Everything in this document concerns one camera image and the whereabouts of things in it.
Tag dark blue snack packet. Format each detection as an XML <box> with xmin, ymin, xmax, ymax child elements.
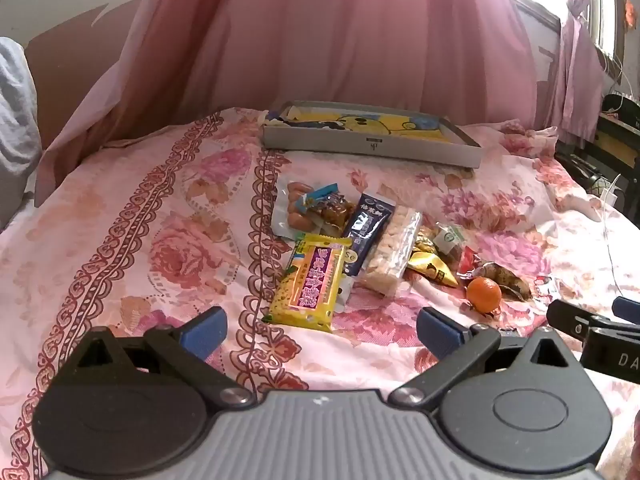
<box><xmin>341</xmin><ymin>194</ymin><xmax>397</xmax><ymax>277</ymax></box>

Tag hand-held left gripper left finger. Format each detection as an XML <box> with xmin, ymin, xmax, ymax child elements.
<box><xmin>75</xmin><ymin>306</ymin><xmax>257</xmax><ymax>408</ymax></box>

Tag gold foil snack packet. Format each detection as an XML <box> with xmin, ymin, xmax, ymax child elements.
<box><xmin>412</xmin><ymin>227</ymin><xmax>451</xmax><ymax>257</ymax></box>

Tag clear rice cracker packet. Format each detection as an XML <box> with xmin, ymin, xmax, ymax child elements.
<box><xmin>361</xmin><ymin>206</ymin><xmax>423</xmax><ymax>295</ymax></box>

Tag yellow cartoon snack packet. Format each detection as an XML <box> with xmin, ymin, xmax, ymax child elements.
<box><xmin>405</xmin><ymin>250</ymin><xmax>460</xmax><ymax>288</ymax></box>

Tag pale pink window curtain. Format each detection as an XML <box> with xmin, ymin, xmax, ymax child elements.
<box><xmin>547</xmin><ymin>0</ymin><xmax>608</xmax><ymax>133</ymax></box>

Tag grey tray with cartoon print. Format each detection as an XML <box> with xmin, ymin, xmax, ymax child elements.
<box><xmin>262</xmin><ymin>101</ymin><xmax>483</xmax><ymax>170</ymax></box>

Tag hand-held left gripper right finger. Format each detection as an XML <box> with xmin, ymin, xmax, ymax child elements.
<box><xmin>389</xmin><ymin>306</ymin><xmax>576</xmax><ymax>408</ymax></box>

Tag brown snack clear red wrapper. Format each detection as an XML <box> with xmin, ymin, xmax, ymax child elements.
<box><xmin>480</xmin><ymin>261</ymin><xmax>562</xmax><ymax>306</ymax></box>

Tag orange tangerine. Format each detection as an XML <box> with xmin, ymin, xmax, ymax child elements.
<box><xmin>466</xmin><ymin>276</ymin><xmax>502</xmax><ymax>312</ymax></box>

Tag green label cake packet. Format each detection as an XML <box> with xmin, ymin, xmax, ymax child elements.
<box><xmin>432</xmin><ymin>222</ymin><xmax>468</xmax><ymax>261</ymax></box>

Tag blue-edged brown snack packet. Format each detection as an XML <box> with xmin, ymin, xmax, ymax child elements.
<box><xmin>295</xmin><ymin>185</ymin><xmax>358</xmax><ymax>238</ymax></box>

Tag white cloth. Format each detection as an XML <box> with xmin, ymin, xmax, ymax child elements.
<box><xmin>0</xmin><ymin>37</ymin><xmax>42</xmax><ymax>233</ymax></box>

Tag floral pink bed sheet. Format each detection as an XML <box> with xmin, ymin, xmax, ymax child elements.
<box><xmin>0</xmin><ymin>105</ymin><xmax>640</xmax><ymax>480</ymax></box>

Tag white cable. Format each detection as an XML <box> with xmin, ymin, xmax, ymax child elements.
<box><xmin>597</xmin><ymin>175</ymin><xmax>640</xmax><ymax>301</ymax></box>

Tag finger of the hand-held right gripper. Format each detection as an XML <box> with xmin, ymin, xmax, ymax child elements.
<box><xmin>614</xmin><ymin>296</ymin><xmax>640</xmax><ymax>326</ymax></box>
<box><xmin>546</xmin><ymin>300</ymin><xmax>640</xmax><ymax>386</ymax></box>

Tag dark cluttered desk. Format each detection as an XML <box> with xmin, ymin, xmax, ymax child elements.
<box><xmin>555</xmin><ymin>92</ymin><xmax>640</xmax><ymax>196</ymax></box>

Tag yellow and purple snack packet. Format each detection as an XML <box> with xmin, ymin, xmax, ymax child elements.
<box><xmin>262</xmin><ymin>234</ymin><xmax>353</xmax><ymax>333</ymax></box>

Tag clear sausage packet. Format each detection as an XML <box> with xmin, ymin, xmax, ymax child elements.
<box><xmin>272</xmin><ymin>176</ymin><xmax>321</xmax><ymax>241</ymax></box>

